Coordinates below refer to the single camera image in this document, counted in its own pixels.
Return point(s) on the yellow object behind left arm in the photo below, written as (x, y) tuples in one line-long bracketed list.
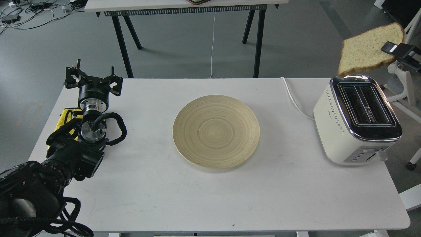
[(78, 133)]

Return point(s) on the brown object on background table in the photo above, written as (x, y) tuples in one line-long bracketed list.
[(197, 2)]

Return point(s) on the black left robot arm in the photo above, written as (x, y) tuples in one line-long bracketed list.
[(32, 193)]

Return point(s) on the white background table black legs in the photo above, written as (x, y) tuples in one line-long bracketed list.
[(126, 8)]

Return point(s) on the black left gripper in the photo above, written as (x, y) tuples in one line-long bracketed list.
[(92, 87)]

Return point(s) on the round bamboo plate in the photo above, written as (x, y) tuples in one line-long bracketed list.
[(216, 132)]

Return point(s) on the cream and chrome toaster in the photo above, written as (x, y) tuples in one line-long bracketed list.
[(355, 122)]

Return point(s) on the white office chair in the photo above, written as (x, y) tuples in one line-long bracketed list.
[(406, 98)]

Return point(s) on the slice of bread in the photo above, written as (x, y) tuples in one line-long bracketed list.
[(363, 52)]

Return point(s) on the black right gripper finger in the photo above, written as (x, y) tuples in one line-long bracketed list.
[(408, 55)]

